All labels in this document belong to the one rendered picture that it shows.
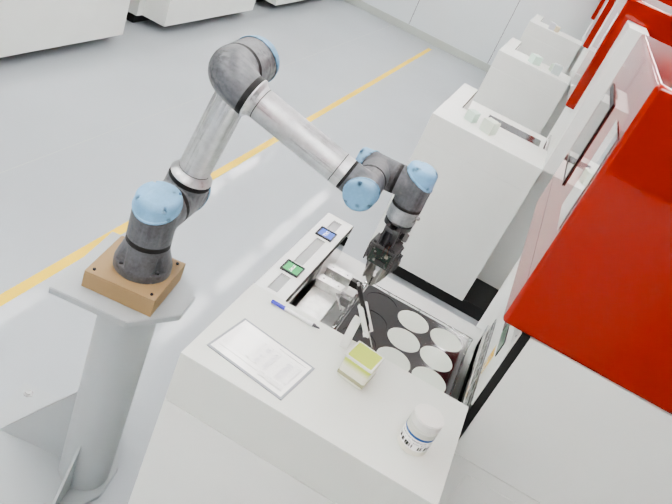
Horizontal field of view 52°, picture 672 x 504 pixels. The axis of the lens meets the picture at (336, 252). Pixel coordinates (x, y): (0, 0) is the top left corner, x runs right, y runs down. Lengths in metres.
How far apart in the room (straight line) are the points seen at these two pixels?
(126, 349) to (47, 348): 0.92
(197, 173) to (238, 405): 0.61
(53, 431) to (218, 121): 1.21
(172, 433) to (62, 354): 1.22
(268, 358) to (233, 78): 0.62
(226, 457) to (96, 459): 0.75
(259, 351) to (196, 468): 0.32
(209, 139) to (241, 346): 0.52
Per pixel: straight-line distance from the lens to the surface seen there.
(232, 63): 1.53
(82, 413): 2.18
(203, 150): 1.75
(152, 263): 1.79
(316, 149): 1.49
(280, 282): 1.83
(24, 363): 2.78
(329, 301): 1.98
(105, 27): 5.50
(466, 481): 1.89
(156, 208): 1.70
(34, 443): 2.52
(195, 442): 1.65
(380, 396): 1.63
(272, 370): 1.55
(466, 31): 9.72
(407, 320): 2.03
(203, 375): 1.52
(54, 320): 2.96
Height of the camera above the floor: 1.99
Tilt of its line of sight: 30 degrees down
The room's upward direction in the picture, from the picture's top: 25 degrees clockwise
